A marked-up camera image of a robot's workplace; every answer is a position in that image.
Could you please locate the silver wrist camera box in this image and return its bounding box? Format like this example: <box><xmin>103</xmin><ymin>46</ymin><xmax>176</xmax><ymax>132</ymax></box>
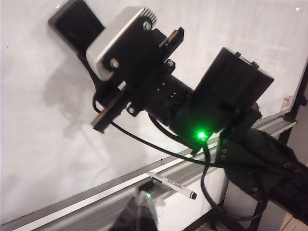
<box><xmin>86</xmin><ymin>6</ymin><xmax>157</xmax><ymax>82</ymax></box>

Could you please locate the black whiteboard stand frame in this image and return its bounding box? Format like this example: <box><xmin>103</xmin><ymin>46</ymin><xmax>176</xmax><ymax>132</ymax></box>
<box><xmin>283</xmin><ymin>64</ymin><xmax>308</xmax><ymax>127</ymax></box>

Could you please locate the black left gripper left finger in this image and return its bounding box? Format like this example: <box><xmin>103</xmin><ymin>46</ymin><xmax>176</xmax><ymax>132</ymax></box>
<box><xmin>113</xmin><ymin>192</ymin><xmax>141</xmax><ymax>231</ymax></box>

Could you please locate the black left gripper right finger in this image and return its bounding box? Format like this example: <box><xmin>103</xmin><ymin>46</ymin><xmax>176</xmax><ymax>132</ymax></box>
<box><xmin>140</xmin><ymin>192</ymin><xmax>160</xmax><ymax>231</ymax></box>

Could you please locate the white marker with black cap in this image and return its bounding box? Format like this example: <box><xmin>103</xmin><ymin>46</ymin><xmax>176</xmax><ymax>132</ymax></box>
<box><xmin>146</xmin><ymin>171</ymin><xmax>198</xmax><ymax>200</ymax></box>

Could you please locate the long black camera cable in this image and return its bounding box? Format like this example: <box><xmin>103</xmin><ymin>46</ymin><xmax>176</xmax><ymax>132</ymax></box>
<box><xmin>92</xmin><ymin>98</ymin><xmax>241</xmax><ymax>169</ymax></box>

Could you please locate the aluminium marker tray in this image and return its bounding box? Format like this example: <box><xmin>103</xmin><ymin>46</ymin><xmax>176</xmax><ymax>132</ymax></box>
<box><xmin>0</xmin><ymin>113</ymin><xmax>297</xmax><ymax>231</ymax></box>

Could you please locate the black magnetic whiteboard eraser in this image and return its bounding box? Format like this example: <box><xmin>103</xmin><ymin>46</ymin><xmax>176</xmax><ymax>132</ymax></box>
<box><xmin>47</xmin><ymin>0</ymin><xmax>106</xmax><ymax>50</ymax></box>

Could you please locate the white cylindrical post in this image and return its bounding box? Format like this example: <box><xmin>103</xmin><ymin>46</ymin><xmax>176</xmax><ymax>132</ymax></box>
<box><xmin>223</xmin><ymin>179</ymin><xmax>262</xmax><ymax>217</ymax></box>

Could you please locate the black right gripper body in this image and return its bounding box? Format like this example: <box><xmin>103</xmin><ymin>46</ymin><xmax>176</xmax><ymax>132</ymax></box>
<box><xmin>90</xmin><ymin>26</ymin><xmax>193</xmax><ymax>133</ymax></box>

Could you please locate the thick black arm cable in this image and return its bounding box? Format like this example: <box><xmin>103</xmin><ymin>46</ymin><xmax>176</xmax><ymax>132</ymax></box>
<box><xmin>201</xmin><ymin>141</ymin><xmax>265</xmax><ymax>219</ymax></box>

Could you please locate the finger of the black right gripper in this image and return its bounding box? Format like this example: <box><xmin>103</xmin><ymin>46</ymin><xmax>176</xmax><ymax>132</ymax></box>
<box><xmin>54</xmin><ymin>26</ymin><xmax>118</xmax><ymax>107</ymax></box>

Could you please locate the white whiteboard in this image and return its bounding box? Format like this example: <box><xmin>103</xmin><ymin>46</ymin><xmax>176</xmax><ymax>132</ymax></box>
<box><xmin>0</xmin><ymin>0</ymin><xmax>308</xmax><ymax>224</ymax></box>

